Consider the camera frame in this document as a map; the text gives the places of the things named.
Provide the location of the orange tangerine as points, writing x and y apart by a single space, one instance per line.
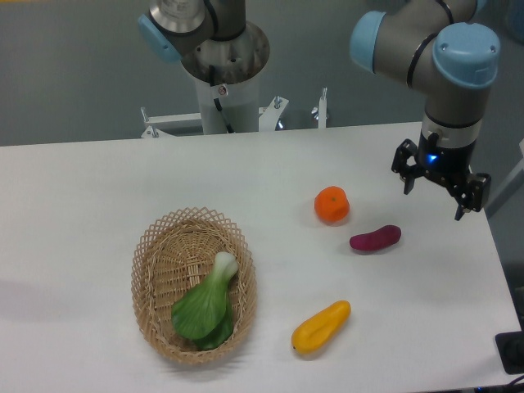
331 204

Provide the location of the purple sweet potato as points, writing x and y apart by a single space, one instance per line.
379 239

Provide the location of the woven wicker basket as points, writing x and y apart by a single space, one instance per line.
175 254

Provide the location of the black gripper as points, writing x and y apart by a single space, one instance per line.
445 166

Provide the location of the white metal mounting frame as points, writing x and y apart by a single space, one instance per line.
270 118

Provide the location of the yellow mango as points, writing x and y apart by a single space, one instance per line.
315 332

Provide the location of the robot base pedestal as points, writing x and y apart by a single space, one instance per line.
220 50

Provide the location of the green bok choy vegetable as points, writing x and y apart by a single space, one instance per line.
204 315

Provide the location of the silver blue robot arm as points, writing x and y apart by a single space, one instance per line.
433 47

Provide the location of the black device at edge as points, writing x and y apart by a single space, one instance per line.
510 348

